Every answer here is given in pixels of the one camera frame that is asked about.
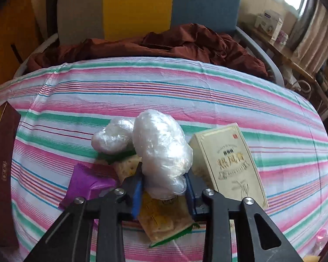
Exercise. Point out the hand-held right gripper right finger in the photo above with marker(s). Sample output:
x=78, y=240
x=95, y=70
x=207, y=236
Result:
x=190, y=200

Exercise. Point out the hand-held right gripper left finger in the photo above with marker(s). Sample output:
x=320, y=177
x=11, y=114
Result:
x=136, y=196

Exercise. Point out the large clear plastic bag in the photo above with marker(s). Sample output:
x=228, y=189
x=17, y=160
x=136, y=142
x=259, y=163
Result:
x=161, y=152

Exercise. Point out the cream carton box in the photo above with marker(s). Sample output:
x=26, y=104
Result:
x=229, y=166

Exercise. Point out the maroon gift box gold lining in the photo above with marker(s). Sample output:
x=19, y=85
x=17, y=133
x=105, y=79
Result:
x=2, y=182

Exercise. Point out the yellow cracker packet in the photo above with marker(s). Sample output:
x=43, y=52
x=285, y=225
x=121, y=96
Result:
x=127, y=166
x=164, y=221

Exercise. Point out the purple snack packet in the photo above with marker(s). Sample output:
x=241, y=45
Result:
x=84, y=182

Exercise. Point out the small clear plastic bag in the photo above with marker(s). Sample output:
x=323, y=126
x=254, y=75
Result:
x=112, y=137

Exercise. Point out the pink plastic item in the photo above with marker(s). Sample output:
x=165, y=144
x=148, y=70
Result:
x=322, y=237

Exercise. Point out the maroon quilt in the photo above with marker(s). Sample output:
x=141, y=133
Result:
x=180, y=43

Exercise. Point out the wooden side table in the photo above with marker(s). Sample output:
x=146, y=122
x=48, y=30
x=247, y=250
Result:
x=289, y=57

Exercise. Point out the small purple jar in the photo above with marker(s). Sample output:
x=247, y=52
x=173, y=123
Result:
x=281, y=38

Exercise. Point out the white carton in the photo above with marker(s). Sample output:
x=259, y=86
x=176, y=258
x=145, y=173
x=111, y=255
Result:
x=267, y=24

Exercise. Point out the wooden wardrobe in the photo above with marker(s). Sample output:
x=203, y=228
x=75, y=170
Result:
x=11, y=46

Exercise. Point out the beige striped curtain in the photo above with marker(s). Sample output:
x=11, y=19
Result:
x=314, y=32

